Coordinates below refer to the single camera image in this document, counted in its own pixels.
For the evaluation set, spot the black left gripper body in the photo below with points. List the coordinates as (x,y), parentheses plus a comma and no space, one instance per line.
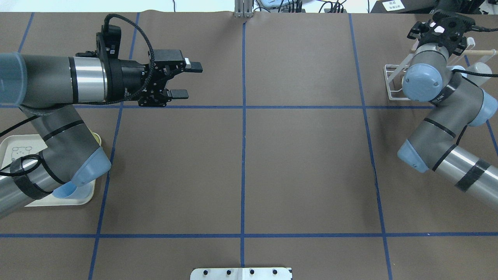
(130,79)

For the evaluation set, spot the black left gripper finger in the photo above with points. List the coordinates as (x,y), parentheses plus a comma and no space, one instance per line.
(192,66)
(177,94)

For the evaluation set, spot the light blue cup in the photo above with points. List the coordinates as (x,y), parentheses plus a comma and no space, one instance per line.
(66,191)
(458,69)

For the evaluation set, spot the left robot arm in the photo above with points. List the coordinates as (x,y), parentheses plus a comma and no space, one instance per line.
(46,88)

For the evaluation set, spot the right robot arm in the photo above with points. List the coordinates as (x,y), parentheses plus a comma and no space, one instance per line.
(458,103)

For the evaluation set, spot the cream plastic tray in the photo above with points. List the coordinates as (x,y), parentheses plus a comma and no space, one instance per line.
(18,146)

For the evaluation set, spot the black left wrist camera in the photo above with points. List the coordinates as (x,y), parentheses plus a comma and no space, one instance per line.
(108,42)

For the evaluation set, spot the aluminium frame post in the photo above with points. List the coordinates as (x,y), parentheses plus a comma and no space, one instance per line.
(243,8)

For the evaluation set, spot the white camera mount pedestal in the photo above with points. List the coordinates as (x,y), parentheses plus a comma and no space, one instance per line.
(251,273)

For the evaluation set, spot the white wire cup rack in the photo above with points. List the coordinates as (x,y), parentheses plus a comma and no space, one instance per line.
(397,81)

